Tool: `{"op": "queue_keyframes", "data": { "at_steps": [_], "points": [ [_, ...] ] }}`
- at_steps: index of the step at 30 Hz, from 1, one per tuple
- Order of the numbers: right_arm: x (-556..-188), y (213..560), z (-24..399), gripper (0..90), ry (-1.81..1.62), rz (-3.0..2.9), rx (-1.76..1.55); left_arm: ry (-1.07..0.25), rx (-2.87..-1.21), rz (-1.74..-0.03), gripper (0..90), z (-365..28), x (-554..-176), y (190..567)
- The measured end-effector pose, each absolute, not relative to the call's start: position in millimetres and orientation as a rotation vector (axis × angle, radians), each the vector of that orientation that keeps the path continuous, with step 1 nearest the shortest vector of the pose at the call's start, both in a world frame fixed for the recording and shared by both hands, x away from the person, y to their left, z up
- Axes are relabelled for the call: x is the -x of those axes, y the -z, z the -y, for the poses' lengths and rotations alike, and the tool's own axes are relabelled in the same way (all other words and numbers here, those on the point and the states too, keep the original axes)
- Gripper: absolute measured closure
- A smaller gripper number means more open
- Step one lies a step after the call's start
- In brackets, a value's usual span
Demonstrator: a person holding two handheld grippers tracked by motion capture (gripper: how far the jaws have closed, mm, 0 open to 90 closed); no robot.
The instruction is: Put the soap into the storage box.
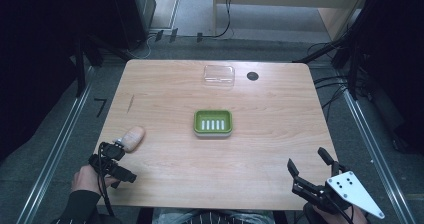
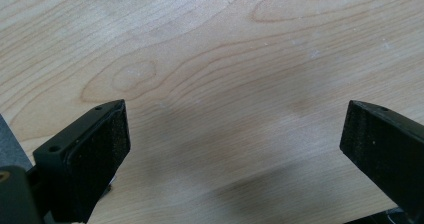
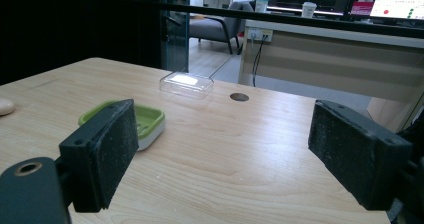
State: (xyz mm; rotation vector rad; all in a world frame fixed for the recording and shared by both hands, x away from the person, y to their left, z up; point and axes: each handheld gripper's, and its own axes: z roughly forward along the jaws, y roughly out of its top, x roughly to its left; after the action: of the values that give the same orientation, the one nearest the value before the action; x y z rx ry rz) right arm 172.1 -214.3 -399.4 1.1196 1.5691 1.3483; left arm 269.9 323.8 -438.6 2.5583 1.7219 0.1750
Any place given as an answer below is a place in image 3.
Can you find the white paper cup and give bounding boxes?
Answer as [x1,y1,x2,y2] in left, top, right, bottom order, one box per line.
[301,1,318,19]

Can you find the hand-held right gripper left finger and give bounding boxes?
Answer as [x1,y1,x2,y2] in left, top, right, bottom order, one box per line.
[58,98,140,214]

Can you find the beige office desk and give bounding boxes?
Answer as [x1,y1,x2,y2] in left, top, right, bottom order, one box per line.
[237,19,424,133]

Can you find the green and white soap dish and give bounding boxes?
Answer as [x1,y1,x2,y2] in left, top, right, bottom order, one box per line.
[78,99,167,152]

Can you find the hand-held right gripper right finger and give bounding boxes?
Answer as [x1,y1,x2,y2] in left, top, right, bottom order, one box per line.
[307,99,414,212]

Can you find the white wall socket strip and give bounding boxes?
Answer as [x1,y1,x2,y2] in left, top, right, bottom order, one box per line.
[247,28,274,42]

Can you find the pale pink soap bar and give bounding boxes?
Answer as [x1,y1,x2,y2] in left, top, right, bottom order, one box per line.
[0,97,16,117]

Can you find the teal capped water bottle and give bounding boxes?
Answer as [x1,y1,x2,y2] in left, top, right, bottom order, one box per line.
[254,0,270,14]

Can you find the grey armchair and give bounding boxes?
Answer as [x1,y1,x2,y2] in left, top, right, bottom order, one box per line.
[189,1,255,56]

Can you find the glass partition panel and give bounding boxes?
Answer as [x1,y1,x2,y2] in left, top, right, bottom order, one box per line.
[159,0,191,73]

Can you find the clear plastic soap dish lid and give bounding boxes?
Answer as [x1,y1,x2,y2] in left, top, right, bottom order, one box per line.
[159,71,215,100]

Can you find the bright computer monitor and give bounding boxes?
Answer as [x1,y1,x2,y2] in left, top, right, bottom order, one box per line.
[369,0,424,21]

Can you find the black power cable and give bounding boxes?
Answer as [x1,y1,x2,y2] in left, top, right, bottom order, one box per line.
[252,34,269,88]

